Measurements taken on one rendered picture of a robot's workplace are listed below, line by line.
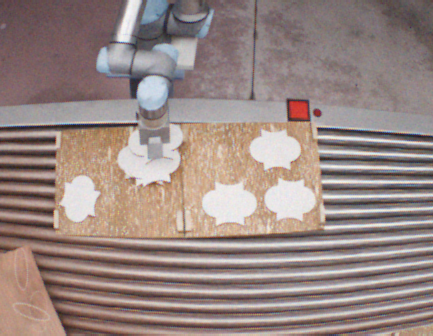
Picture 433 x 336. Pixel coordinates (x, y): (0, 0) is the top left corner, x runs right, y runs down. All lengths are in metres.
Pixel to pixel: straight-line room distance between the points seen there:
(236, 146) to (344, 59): 1.46
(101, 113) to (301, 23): 1.61
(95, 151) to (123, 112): 0.17
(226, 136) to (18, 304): 0.90
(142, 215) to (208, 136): 0.31
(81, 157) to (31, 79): 1.36
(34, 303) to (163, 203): 0.57
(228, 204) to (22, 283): 0.72
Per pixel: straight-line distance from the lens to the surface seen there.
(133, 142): 2.05
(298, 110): 2.29
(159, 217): 2.12
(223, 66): 3.41
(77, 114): 2.30
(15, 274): 2.03
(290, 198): 2.15
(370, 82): 3.52
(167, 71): 1.83
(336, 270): 2.13
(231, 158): 2.19
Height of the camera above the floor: 2.95
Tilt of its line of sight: 68 degrees down
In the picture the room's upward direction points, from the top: 5 degrees clockwise
